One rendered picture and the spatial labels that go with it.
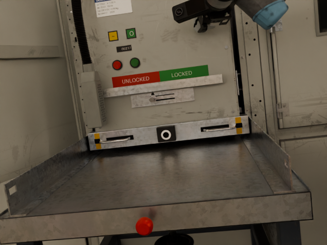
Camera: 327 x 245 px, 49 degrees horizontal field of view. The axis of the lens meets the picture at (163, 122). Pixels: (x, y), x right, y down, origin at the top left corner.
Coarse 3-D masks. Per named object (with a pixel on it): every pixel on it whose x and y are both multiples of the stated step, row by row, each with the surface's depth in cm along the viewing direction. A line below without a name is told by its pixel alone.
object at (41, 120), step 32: (0, 0) 112; (32, 0) 123; (0, 32) 111; (32, 32) 123; (0, 64) 111; (32, 64) 122; (64, 64) 136; (0, 96) 110; (32, 96) 121; (64, 96) 135; (0, 128) 110; (32, 128) 120; (64, 128) 134; (0, 160) 109; (32, 160) 120
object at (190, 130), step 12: (204, 120) 119; (216, 120) 118; (96, 132) 123; (108, 132) 123; (120, 132) 122; (132, 132) 122; (144, 132) 121; (156, 132) 121; (180, 132) 120; (192, 132) 120; (204, 132) 119; (216, 132) 119; (228, 132) 119; (108, 144) 123; (120, 144) 123; (132, 144) 122; (144, 144) 122
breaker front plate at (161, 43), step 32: (160, 0) 116; (96, 32) 119; (160, 32) 117; (192, 32) 116; (224, 32) 115; (96, 64) 121; (128, 64) 120; (160, 64) 119; (192, 64) 118; (224, 64) 117; (128, 96) 121; (192, 96) 119; (224, 96) 118; (96, 128) 124
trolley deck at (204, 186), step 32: (96, 160) 116; (128, 160) 110; (160, 160) 105; (192, 160) 100; (224, 160) 96; (64, 192) 85; (96, 192) 82; (128, 192) 79; (160, 192) 76; (192, 192) 74; (224, 192) 71; (256, 192) 69; (0, 224) 74; (32, 224) 73; (64, 224) 72; (96, 224) 72; (128, 224) 71; (160, 224) 70; (192, 224) 70; (224, 224) 69; (256, 224) 68
